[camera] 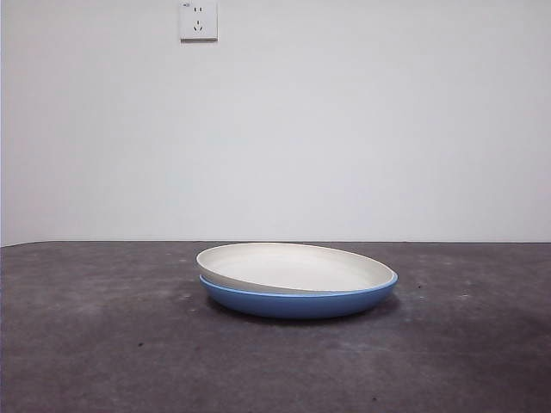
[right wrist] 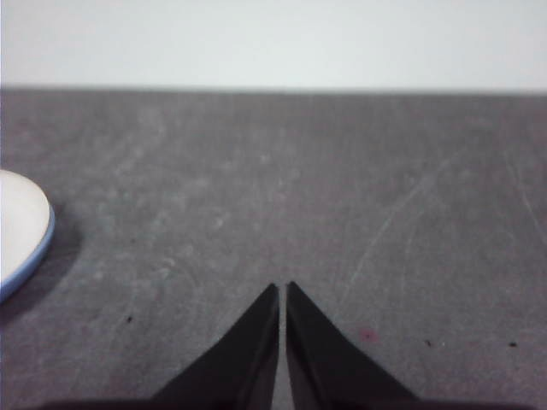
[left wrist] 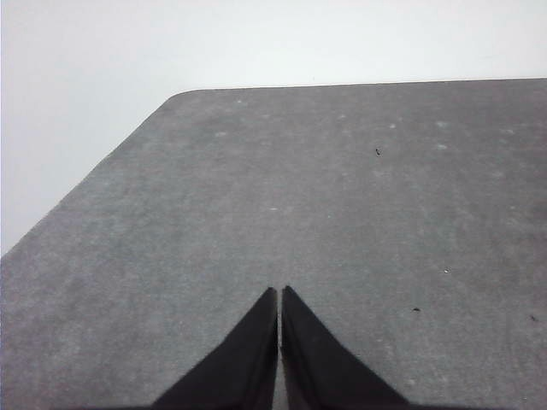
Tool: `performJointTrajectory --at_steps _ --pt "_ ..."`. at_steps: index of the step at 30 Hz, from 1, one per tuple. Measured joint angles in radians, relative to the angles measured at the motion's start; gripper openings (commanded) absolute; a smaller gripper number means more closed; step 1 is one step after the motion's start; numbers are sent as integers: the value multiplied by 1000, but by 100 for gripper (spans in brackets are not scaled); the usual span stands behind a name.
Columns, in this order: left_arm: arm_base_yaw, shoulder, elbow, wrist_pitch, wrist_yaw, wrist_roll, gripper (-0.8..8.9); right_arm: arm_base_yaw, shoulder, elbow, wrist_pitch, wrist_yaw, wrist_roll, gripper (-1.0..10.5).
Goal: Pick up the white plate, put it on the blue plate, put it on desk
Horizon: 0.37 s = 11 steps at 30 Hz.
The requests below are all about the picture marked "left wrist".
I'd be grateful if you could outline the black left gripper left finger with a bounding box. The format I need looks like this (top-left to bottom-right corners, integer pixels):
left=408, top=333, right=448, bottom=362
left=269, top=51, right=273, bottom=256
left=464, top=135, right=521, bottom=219
left=151, top=286, right=279, bottom=407

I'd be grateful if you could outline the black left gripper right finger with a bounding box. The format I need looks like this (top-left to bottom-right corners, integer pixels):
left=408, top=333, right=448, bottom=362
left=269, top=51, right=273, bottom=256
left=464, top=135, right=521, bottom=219
left=279, top=284, right=410, bottom=407

